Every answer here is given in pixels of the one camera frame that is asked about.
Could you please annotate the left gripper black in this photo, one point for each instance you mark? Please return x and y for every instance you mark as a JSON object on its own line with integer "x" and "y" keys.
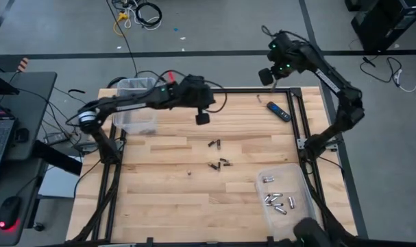
{"x": 194, "y": 92}

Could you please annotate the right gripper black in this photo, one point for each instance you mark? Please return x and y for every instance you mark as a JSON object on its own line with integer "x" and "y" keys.
{"x": 286, "y": 55}

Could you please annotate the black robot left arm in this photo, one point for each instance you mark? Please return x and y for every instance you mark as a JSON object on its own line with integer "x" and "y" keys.
{"x": 125, "y": 103}

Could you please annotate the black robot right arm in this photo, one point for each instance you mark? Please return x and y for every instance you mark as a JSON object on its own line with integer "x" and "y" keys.
{"x": 331, "y": 82}

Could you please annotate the black remote control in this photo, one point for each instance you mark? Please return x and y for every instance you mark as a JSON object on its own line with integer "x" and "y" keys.
{"x": 279, "y": 111}

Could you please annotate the clear plastic bin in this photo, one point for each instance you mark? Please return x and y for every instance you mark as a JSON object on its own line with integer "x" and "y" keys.
{"x": 135, "y": 120}
{"x": 296, "y": 178}

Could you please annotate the black computer case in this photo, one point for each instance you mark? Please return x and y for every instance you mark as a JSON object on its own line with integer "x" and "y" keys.
{"x": 386, "y": 24}

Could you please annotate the grey power adapter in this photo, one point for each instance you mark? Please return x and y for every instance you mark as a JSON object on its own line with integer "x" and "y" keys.
{"x": 57, "y": 138}

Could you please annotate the black flat panel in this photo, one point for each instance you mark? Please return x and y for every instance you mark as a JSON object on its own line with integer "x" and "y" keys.
{"x": 62, "y": 164}

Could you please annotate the black table clamp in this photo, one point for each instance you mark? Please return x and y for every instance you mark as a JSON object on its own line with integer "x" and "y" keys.
{"x": 270, "y": 241}
{"x": 149, "y": 241}

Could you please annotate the black side desk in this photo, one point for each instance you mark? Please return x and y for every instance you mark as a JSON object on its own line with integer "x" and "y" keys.
{"x": 33, "y": 103}

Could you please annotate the white board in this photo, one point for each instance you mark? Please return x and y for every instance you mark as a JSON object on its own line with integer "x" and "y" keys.
{"x": 57, "y": 187}

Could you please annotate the orange striped tape piece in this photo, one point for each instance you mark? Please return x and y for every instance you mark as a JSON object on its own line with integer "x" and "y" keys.
{"x": 23, "y": 64}

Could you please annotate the small black box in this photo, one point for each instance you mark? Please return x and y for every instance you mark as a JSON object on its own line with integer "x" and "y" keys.
{"x": 22, "y": 134}

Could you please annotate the black flat monitor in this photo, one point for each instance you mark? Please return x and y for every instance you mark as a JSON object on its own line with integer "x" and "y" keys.
{"x": 0, "y": 85}

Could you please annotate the black chair caster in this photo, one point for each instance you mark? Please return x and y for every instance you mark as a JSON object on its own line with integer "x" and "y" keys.
{"x": 39, "y": 226}

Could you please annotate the black computer mouse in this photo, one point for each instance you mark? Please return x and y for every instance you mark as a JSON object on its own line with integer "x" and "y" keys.
{"x": 9, "y": 212}

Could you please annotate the grey metal post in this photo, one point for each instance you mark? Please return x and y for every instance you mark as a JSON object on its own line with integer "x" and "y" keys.
{"x": 273, "y": 88}

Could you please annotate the black aluminium table frame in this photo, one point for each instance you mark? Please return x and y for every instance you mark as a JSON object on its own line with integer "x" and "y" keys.
{"x": 245, "y": 91}

